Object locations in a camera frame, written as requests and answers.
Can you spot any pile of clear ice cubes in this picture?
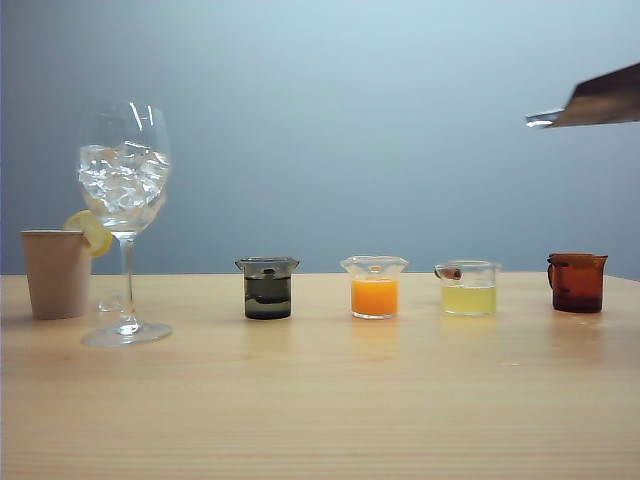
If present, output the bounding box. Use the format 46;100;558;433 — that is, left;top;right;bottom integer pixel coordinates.
78;142;171;224

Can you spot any stainless steel ice scoop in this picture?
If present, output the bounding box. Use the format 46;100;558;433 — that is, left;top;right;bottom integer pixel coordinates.
524;62;640;130

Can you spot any clear beaker with orange juice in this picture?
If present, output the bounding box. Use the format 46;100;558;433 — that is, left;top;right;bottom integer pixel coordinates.
340;255;410;320

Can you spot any smoky grey glass beaker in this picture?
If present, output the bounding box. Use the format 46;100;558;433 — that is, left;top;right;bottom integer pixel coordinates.
234;256;301;321

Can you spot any clear beaker with yellow liquid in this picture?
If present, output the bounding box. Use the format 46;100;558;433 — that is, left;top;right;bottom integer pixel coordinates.
433;259;503;317

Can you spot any clear stemmed wine glass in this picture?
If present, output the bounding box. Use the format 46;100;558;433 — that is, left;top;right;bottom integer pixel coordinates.
77;101;174;348

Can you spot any yellow lemon slice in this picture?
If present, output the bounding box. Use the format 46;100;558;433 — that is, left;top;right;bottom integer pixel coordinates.
62;209;114;259

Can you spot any amber glass measuring cup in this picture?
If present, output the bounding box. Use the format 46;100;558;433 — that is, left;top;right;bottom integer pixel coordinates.
546;252;609;315

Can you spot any beige paper cup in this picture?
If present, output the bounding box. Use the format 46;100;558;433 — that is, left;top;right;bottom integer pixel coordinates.
19;229;94;321

